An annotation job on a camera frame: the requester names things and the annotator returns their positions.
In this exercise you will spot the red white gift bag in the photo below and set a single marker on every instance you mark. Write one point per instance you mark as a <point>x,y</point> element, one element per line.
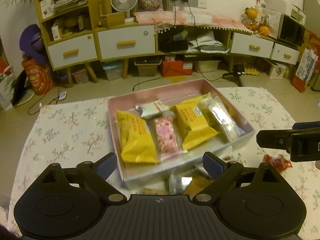
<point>303,72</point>

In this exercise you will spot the gold brown packet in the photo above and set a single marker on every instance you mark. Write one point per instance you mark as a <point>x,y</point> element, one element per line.
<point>197,186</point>

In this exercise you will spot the yellow waffle packet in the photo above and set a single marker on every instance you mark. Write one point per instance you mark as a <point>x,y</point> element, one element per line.
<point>195,122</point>
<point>136,137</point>

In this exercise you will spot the pink nougat packet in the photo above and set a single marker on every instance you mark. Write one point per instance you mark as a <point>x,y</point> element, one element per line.
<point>166,135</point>

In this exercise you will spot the purple plush toy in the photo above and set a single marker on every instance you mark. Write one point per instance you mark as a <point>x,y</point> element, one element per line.
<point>30,40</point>

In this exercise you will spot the silver foil packet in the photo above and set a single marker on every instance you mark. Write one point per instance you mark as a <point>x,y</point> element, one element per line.
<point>178,183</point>

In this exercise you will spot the printed cardboard box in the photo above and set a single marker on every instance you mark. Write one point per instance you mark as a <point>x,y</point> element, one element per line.
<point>277,70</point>

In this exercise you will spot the brown cardboard box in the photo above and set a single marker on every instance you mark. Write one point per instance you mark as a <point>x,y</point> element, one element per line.
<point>112,20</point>

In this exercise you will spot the black storage basket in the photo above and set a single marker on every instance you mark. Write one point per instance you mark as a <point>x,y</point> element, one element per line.
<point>172,45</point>

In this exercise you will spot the clear plastic bin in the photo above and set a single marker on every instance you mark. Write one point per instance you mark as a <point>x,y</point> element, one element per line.
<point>80,76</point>
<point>207,66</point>
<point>147,68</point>

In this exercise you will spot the cardboard tube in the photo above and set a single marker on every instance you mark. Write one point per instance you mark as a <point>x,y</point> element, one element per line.
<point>105,1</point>

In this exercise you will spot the bowl of small oranges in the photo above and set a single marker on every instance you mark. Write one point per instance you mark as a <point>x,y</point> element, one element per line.
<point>250,26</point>

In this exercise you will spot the black tripod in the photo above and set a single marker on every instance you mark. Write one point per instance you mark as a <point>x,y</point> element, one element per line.
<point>237,71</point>

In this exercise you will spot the blue lid plastic bin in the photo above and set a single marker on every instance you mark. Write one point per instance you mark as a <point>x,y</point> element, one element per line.
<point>112,70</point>

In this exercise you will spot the small white box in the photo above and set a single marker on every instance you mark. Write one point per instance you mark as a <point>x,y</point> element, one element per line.
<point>56,31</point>

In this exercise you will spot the black toaster oven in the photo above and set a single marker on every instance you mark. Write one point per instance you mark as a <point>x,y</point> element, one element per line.
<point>291,31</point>

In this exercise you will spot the clear long packet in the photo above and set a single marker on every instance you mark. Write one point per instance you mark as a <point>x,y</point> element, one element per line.
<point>222,120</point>

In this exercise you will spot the stack of newspapers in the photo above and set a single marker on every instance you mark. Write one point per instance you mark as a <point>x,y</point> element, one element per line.
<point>71,3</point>

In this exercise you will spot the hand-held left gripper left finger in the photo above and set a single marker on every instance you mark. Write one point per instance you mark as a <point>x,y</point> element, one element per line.
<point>106,166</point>

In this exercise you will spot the wall socket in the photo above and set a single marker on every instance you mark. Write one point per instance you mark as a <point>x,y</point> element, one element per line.
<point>183,1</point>

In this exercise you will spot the white drawer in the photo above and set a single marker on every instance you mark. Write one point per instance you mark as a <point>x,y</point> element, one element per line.
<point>125,42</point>
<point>285,54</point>
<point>71,52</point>
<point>252,46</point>

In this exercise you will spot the cream white snack packet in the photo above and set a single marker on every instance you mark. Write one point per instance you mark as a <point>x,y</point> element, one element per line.
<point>152,110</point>

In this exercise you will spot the orange fruit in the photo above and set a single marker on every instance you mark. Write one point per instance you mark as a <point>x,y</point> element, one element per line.
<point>264,30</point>
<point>251,12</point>

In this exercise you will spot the pink box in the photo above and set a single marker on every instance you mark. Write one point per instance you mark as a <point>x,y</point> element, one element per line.
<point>170,93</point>

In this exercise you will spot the pile of papers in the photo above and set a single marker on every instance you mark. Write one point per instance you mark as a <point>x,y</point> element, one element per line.
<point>210,42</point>

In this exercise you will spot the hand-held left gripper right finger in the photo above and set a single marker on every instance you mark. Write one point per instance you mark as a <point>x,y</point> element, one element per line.
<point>213,165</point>

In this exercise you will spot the yellow egg tray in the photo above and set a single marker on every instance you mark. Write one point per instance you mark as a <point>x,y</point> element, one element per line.
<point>252,71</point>

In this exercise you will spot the black flat panel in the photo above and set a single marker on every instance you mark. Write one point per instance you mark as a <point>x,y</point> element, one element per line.
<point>20,85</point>

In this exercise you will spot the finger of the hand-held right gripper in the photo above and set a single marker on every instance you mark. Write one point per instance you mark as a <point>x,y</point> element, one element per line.
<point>305,145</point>
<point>272,138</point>

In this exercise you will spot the white shopping bag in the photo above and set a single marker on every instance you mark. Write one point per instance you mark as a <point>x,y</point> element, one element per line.
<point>6,87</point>

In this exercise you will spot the floral tablecloth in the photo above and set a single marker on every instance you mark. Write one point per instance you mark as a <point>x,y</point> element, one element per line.
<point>75,130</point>

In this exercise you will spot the red box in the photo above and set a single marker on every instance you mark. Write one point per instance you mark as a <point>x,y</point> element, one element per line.
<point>176,68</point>

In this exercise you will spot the pink table runner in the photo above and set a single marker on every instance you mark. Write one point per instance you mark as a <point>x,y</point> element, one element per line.
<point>200,18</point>

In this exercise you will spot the orange patterned bag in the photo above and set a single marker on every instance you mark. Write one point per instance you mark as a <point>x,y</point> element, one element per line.
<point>37,80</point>

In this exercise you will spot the white round base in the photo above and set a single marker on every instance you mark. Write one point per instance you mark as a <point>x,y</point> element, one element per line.
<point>27,98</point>

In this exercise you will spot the red snack packet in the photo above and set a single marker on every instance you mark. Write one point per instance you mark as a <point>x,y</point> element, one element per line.
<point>282,163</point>

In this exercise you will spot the white power strip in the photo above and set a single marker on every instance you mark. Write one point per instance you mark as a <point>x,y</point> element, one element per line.
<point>62,96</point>

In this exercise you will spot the white carton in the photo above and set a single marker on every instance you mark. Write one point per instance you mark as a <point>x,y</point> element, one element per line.
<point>46,8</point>

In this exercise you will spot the yellow wooden cabinet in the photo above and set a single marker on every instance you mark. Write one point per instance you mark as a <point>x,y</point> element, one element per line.
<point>97,27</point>

